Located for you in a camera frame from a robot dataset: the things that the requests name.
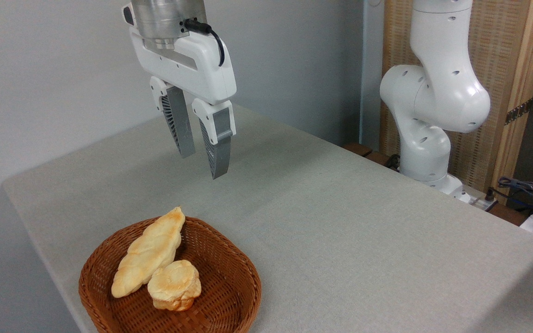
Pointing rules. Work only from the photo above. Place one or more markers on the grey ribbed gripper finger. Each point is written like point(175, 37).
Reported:
point(179, 125)
point(220, 148)

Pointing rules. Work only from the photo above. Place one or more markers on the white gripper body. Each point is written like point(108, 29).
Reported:
point(201, 69)

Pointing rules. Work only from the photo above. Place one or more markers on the long twisted bread loaf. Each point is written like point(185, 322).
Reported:
point(151, 252)

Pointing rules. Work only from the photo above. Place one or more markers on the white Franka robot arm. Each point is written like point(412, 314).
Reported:
point(437, 92)

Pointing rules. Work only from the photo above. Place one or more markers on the round bread roll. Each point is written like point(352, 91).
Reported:
point(174, 284)

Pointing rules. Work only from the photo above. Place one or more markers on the silver wrist adapter cylinder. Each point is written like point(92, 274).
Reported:
point(164, 16)

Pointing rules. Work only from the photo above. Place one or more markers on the brown wicker basket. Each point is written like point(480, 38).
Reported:
point(220, 286)

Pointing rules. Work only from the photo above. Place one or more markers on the brown wooden base board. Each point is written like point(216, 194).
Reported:
point(363, 150)

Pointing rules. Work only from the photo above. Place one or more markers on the grey tablecloth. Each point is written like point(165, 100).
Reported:
point(340, 240)

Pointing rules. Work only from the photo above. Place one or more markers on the wooden woven screen panel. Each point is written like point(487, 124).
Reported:
point(502, 46)

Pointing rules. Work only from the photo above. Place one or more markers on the dark metal screen hinge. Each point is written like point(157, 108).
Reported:
point(518, 112)

